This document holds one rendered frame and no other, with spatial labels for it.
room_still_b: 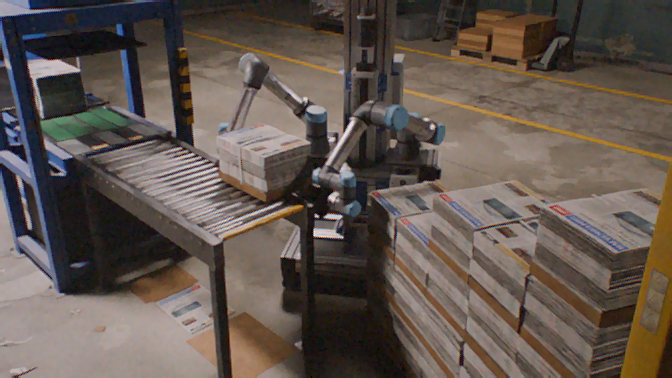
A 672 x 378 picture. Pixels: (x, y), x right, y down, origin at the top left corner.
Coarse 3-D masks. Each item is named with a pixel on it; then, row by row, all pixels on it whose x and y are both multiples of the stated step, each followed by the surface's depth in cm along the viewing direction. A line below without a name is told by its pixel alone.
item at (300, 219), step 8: (160, 136) 377; (168, 136) 377; (176, 144) 366; (184, 144) 365; (192, 152) 354; (200, 152) 354; (216, 160) 343; (288, 200) 300; (296, 200) 298; (304, 200) 298; (304, 208) 292; (312, 208) 294; (288, 216) 303; (296, 216) 299; (304, 216) 294; (312, 216) 295; (296, 224) 300; (304, 224) 296; (312, 224) 297
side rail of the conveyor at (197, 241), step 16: (80, 160) 343; (80, 176) 349; (96, 176) 331; (112, 176) 323; (112, 192) 322; (128, 192) 308; (128, 208) 313; (144, 208) 299; (160, 208) 290; (160, 224) 291; (176, 224) 279; (192, 224) 276; (176, 240) 284; (192, 240) 272; (208, 240) 264; (208, 256) 265; (224, 256) 266
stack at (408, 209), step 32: (384, 192) 299; (416, 192) 299; (384, 224) 288; (416, 224) 270; (384, 256) 293; (416, 256) 264; (384, 288) 301; (416, 288) 268; (448, 288) 242; (384, 320) 307; (416, 320) 273; (480, 320) 223; (416, 352) 278; (448, 352) 247; (512, 352) 208
